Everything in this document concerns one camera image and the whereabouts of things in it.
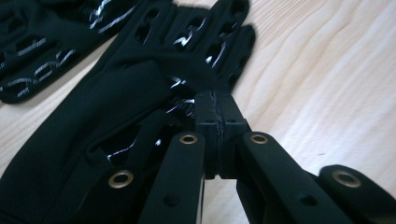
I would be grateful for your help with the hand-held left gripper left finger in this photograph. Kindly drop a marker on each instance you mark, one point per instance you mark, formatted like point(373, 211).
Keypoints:
point(183, 174)

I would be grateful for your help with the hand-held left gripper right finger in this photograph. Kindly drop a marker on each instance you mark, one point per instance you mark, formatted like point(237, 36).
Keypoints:
point(274, 174)

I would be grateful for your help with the black glove with silver print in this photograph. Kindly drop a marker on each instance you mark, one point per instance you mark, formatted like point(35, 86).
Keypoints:
point(31, 31)
point(124, 87)

